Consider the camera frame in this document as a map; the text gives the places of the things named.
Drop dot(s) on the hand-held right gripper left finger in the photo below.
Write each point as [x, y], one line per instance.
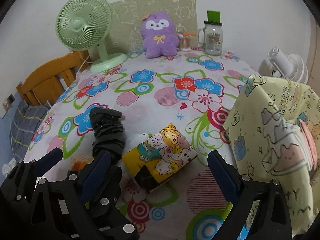
[96, 177]

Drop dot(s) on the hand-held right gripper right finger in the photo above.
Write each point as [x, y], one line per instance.
[222, 177]

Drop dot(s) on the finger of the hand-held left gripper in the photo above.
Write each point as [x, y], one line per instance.
[50, 158]
[112, 187]

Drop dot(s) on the yellow patterned fabric box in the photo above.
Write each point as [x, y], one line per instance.
[262, 130]

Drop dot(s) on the yellow cartoon tissue packet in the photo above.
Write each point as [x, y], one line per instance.
[165, 152]

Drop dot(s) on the white cloth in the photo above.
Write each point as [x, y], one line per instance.
[8, 167]
[297, 140]

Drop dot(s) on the pink cloth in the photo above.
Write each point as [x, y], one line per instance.
[310, 137]

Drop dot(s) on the crumpled white cloth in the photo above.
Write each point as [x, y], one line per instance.
[8, 167]

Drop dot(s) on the grey plaid pillow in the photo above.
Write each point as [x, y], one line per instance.
[25, 122]

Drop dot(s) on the wooden bed headboard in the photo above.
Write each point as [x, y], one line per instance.
[47, 80]

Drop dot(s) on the floral tablecloth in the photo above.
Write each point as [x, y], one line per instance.
[162, 85]

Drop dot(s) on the white standing fan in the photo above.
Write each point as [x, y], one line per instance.
[287, 62]

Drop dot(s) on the green desk fan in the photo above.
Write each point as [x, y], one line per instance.
[82, 25]

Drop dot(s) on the glass mug green lid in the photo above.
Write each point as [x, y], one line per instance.
[212, 40]

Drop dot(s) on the cotton swab jar orange lid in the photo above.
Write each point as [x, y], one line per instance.
[185, 42]

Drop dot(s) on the purple plush toy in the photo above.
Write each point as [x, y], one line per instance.
[158, 40]

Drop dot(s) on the green patterned backing board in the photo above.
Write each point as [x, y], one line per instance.
[125, 20]

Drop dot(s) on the dark wall socket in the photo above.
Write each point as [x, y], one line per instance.
[10, 100]

